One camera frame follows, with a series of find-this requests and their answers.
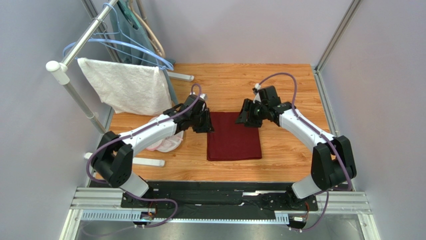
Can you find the blue wire hanger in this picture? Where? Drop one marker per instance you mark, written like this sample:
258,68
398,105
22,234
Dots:
71,51

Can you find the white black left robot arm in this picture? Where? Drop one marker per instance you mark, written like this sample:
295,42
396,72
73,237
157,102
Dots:
113,159

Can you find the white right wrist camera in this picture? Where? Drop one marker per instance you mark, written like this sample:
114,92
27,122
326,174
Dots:
257,97

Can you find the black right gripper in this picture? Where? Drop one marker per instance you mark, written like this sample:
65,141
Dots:
248,114

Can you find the metal clothes drying rack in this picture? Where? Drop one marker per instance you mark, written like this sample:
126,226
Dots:
108,29

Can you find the white mesh laundry bag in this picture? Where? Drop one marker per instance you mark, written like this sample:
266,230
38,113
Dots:
167,144

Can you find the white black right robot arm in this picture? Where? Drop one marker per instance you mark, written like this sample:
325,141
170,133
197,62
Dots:
332,157

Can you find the beige wooden hanger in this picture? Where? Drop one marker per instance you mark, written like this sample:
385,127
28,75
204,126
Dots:
136,7

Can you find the aluminium frame rail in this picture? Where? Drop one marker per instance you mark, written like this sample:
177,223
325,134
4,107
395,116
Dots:
95,214

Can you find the white towel on rack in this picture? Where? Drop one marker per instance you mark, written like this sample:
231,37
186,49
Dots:
128,88

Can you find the teal garment on hanger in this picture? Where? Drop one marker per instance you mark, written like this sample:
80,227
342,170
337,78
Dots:
128,29

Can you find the dark red cloth napkin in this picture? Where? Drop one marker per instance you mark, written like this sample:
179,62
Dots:
231,141

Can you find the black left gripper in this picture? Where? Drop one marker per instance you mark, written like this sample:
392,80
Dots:
208,126

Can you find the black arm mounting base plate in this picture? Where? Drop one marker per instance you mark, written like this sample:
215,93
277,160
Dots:
213,201

